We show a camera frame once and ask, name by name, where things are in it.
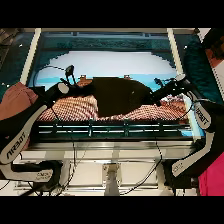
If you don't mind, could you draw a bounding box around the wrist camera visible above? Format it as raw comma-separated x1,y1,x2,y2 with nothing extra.
153,77,168,90
60,64,77,88

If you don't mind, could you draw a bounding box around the black cable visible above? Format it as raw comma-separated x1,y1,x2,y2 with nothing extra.
118,131,165,196
49,103,78,196

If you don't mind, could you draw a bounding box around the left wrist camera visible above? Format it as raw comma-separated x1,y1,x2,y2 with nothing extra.
60,64,77,88

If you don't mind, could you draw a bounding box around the magenta garment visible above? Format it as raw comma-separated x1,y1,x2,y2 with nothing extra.
198,149,224,197

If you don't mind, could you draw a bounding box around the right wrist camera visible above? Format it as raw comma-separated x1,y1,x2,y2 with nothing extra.
153,77,168,90

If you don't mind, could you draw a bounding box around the brown garment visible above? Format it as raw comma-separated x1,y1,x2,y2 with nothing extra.
0,82,40,122

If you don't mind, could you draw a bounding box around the teal garment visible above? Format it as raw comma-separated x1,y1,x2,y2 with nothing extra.
183,39,220,102

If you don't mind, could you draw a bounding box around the red garment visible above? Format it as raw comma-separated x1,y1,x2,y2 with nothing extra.
203,29,224,69

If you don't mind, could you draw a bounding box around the black garment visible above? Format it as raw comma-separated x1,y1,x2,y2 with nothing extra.
89,76,155,118

